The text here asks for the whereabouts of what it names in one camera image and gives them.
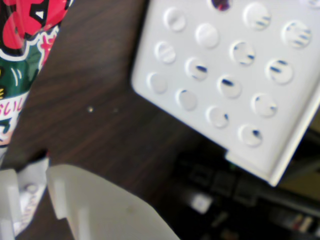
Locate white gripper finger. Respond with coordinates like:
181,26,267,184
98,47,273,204
46,162,181,240
0,168,24,240

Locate white perforated plastic basket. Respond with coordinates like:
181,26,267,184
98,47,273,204
131,0,320,188

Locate green red snack stick wrapper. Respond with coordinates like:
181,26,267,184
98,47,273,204
0,0,75,173

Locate dark purple cartoon snack stick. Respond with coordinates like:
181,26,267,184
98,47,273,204
211,0,234,12

